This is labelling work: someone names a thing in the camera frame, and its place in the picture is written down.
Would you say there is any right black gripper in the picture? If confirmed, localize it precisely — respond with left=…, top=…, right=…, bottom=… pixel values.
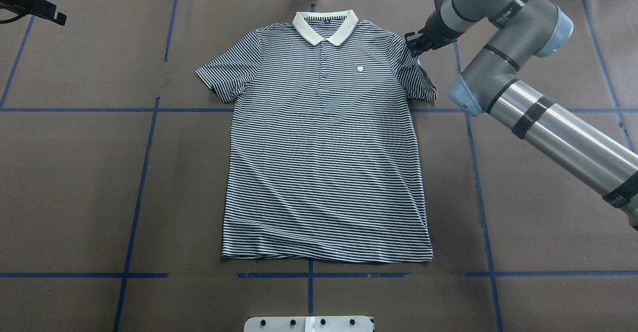
left=405, top=28, right=445, bottom=57

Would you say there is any navy white striped polo shirt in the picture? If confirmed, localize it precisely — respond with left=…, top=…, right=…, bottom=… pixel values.
left=194, top=10, right=437, bottom=264

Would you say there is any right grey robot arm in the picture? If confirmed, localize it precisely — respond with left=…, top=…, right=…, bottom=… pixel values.
left=405, top=0, right=637, bottom=229

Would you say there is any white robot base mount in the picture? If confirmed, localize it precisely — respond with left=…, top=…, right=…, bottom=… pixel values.
left=243, top=316, right=375, bottom=332

